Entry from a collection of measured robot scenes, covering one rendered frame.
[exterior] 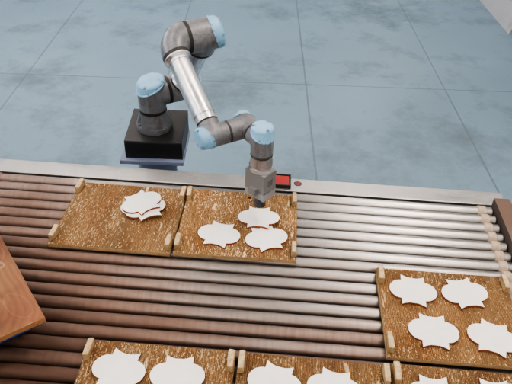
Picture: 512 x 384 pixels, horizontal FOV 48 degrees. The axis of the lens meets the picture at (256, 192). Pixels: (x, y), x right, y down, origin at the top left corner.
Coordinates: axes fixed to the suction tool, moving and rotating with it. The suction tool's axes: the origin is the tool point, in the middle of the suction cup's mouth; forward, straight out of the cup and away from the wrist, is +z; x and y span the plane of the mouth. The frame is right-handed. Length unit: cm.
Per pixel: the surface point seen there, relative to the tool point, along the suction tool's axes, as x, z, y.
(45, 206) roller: -46, 9, -63
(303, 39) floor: 328, 100, -221
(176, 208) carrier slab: -15.8, 7.0, -25.8
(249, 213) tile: -0.9, 5.9, -3.6
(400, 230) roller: 32, 9, 39
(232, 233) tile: -12.6, 6.2, -0.9
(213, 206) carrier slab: -5.9, 7.0, -16.6
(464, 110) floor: 304, 100, -39
